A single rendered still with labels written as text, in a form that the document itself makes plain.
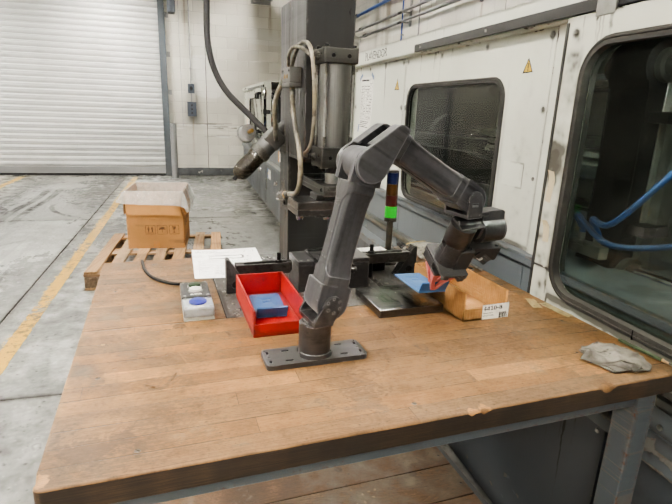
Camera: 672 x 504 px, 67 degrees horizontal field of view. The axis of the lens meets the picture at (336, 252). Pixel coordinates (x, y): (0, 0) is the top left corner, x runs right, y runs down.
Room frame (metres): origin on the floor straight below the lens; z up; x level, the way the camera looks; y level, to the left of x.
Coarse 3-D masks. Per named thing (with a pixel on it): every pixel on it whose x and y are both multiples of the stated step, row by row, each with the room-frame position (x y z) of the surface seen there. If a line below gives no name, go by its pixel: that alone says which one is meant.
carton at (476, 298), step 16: (416, 272) 1.32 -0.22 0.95; (448, 288) 1.16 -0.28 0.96; (464, 288) 1.29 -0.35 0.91; (480, 288) 1.23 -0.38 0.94; (496, 288) 1.17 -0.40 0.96; (448, 304) 1.16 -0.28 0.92; (464, 304) 1.10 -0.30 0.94; (480, 304) 1.20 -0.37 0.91; (496, 304) 1.13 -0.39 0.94; (464, 320) 1.10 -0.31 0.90
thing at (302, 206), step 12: (336, 168) 1.30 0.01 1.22; (312, 180) 1.35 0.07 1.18; (324, 180) 1.40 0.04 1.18; (336, 180) 1.31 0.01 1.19; (312, 192) 1.32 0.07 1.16; (324, 192) 1.26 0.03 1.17; (288, 204) 1.33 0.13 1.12; (300, 204) 1.25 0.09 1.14; (312, 204) 1.26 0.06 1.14; (324, 204) 1.27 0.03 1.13; (300, 216) 1.25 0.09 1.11; (324, 216) 1.30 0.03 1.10
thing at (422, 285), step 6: (396, 276) 1.23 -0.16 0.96; (402, 276) 1.22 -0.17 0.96; (408, 276) 1.23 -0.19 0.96; (414, 276) 1.23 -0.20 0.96; (420, 276) 1.23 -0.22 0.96; (408, 282) 1.18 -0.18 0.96; (414, 282) 1.18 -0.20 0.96; (420, 282) 1.18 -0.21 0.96; (426, 282) 1.10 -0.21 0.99; (414, 288) 1.13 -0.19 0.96; (420, 288) 1.11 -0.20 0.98; (426, 288) 1.11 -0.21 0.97; (438, 288) 1.12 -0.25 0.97; (444, 288) 1.13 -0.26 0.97
